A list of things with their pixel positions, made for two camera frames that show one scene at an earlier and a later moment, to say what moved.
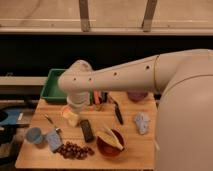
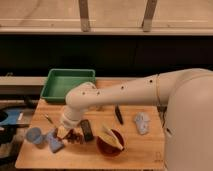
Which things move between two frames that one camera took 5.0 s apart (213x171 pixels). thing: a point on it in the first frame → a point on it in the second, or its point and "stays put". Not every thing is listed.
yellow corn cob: (110, 137) stays put
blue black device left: (9, 118) stays put
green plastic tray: (51, 91) stays put
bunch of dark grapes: (73, 151) → (74, 137)
